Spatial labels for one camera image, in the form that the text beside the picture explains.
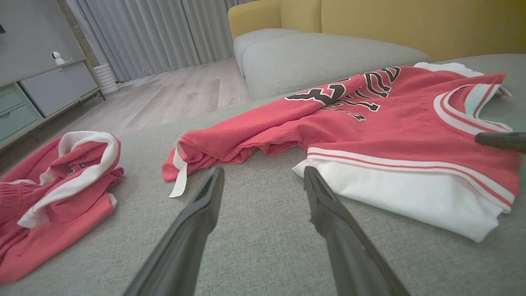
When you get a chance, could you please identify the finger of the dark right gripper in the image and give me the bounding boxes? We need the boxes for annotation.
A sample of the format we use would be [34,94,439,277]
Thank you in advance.
[475,132,526,153]

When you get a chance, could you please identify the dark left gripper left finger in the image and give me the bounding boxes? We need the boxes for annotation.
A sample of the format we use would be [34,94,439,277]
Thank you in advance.
[123,166,225,296]

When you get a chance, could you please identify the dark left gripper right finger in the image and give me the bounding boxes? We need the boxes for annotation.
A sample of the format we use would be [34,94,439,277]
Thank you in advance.
[304,166,411,296]

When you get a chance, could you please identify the red printed basketball jersey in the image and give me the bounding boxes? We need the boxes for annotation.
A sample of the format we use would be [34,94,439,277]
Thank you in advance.
[161,62,522,243]

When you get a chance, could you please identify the red and white shorts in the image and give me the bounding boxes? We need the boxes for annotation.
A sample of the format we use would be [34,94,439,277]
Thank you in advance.
[0,131,125,284]

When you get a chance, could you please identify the wide yellow sofa back cushion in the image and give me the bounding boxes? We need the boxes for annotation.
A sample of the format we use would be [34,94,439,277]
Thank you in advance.
[321,0,526,62]

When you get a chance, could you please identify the white ribbed cylinder appliance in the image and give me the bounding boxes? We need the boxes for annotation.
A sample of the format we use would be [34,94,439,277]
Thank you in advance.
[94,63,120,96]

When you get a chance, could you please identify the grey green tv cabinet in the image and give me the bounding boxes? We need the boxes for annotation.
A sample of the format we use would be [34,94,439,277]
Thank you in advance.
[0,58,103,150]

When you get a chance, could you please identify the grey pleated curtain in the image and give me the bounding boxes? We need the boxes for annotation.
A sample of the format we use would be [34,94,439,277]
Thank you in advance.
[66,0,247,83]

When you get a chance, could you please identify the small grey sofa seat cushion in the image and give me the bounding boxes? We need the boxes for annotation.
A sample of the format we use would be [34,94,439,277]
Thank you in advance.
[233,28,302,74]

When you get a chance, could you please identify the yellow sofa armrest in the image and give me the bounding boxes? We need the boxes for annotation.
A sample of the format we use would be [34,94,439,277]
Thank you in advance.
[228,0,283,39]

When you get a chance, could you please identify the narrow yellow sofa back cushion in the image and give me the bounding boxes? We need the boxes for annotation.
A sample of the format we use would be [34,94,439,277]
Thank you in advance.
[281,0,323,33]

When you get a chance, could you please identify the wooden frame post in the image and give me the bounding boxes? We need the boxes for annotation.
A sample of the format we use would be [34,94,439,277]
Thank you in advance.
[55,0,103,89]

